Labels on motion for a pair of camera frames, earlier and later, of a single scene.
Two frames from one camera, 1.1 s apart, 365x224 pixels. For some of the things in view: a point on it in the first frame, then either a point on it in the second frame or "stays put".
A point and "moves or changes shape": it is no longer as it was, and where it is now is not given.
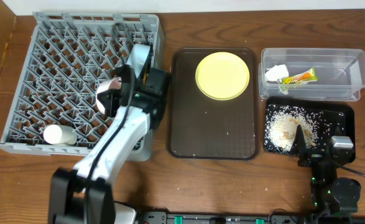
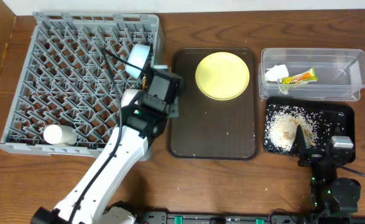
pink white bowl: x=109 y=84 moves or changes shape
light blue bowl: x=138 y=55 stays put
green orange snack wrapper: x=308 y=75 stays put
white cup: x=60 y=134 stays put
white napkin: x=277 y=73 stays put
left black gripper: x=120 y=72 -> x=173 y=109
